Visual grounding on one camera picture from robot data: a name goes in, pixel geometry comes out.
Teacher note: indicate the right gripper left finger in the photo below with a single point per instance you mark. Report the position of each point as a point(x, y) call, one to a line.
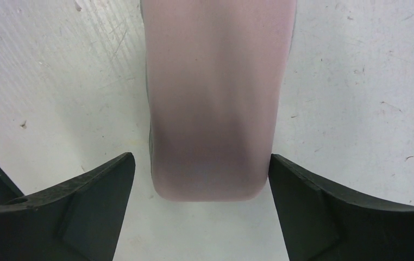
point(78, 219)

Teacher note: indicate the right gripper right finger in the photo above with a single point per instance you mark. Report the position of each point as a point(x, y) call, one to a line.
point(324, 220)

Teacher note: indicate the pink umbrella case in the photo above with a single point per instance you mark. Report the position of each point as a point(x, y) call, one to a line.
point(213, 74)

